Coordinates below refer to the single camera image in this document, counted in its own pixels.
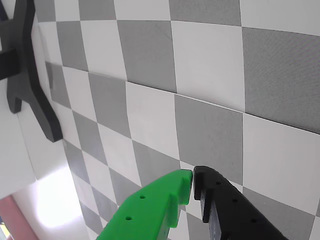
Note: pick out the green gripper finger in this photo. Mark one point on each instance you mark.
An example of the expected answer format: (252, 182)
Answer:
(150, 207)

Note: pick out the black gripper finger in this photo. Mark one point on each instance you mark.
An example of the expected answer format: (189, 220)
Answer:
(230, 207)

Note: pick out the pink object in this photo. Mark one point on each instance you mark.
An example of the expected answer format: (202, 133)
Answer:
(12, 217)

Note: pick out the grey white checkered mat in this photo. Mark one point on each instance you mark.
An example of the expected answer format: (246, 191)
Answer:
(212, 62)

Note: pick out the black stand frame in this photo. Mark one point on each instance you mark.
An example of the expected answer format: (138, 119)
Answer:
(27, 75)

